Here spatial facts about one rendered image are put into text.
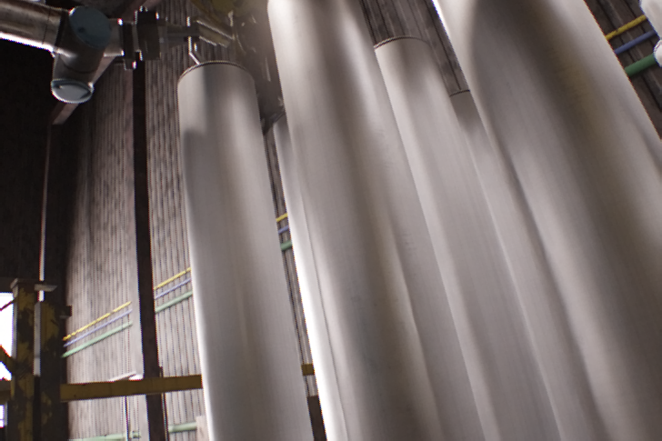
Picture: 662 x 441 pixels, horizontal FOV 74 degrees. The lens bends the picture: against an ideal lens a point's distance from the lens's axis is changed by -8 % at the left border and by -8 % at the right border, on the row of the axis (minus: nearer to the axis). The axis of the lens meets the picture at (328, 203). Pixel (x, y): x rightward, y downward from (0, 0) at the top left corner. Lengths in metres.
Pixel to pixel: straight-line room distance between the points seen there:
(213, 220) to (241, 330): 0.19
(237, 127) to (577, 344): 0.67
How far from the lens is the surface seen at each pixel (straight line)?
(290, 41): 0.77
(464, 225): 0.84
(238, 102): 0.95
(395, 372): 0.56
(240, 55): 1.28
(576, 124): 0.49
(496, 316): 0.81
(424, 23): 7.56
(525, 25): 0.55
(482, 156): 1.19
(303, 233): 1.03
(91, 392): 1.70
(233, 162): 0.86
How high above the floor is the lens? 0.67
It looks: 23 degrees up
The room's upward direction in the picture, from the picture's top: 12 degrees counter-clockwise
